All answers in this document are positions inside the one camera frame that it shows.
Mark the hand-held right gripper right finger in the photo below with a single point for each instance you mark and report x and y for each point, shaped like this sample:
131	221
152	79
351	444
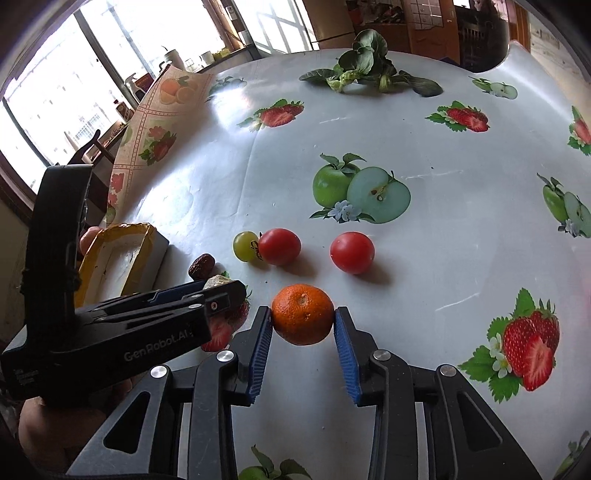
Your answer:
347	355

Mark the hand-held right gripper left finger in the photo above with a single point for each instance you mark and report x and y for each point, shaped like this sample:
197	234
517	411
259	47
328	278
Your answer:
258	355

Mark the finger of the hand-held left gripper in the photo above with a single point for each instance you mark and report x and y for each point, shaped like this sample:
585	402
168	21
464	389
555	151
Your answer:
221	297
180	290

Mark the orange mandarin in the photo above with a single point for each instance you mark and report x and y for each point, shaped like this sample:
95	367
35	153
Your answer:
302	314

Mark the white foam tray yellow rim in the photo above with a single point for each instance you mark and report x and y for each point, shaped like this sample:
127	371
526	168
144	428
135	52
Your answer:
115	263

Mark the person's left hand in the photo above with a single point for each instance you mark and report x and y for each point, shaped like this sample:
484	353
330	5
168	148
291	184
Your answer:
51	434

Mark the small white foam chunk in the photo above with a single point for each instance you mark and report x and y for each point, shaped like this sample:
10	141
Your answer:
216	281

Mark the dark red date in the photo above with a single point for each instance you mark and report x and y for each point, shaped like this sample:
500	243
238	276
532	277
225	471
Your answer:
202	266

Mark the green grape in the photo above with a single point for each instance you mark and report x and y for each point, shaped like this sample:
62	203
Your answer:
244	247

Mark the red cherry tomato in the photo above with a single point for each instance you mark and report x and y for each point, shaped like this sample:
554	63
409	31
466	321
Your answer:
352	253
279	247

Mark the dark wooden chair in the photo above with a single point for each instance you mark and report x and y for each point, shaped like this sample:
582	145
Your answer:
90	146

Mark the fruit printed tablecloth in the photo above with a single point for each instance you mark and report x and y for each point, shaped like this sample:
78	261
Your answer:
461	230

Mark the white spray bottle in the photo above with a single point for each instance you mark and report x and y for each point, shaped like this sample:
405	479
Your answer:
134	90

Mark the brown box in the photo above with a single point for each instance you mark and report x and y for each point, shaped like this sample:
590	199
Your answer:
147	83

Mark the white tall jar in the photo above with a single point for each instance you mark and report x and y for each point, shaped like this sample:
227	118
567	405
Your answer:
175	60

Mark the small white cup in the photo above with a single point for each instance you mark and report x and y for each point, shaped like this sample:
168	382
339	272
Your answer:
206	57

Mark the green box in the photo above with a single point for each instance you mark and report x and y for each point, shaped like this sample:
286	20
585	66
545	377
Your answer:
221	52

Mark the green bok choy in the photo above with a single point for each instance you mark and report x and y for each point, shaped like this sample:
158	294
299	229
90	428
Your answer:
364	57

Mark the wooden glass cabinet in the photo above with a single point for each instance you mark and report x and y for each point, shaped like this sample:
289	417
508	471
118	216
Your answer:
415	23

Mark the slatted wooden chair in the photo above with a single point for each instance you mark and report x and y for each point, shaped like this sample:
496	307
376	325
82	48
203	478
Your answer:
480	37

